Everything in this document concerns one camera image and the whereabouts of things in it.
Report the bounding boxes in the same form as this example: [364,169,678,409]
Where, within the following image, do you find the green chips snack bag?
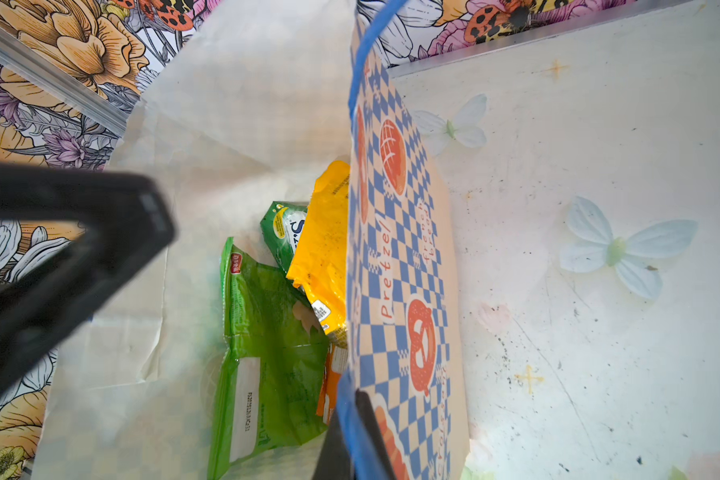
[207,238,329,479]

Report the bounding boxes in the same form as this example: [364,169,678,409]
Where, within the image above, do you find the orange white snack bag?
[317,344,348,425]

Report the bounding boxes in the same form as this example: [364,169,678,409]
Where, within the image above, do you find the blue checkered paper bag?
[33,1,469,479]

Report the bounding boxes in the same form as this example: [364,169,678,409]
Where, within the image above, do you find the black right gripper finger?
[312,390,396,480]

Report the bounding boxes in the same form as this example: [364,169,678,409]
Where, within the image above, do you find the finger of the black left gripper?
[0,163,176,396]

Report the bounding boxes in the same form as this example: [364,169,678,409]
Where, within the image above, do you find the yellow snack bag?
[286,160,350,348]

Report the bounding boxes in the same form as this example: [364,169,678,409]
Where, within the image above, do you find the aluminium corner post left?
[0,28,128,137]

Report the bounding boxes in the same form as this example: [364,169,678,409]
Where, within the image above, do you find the green Fox's candy bag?
[260,201,307,273]

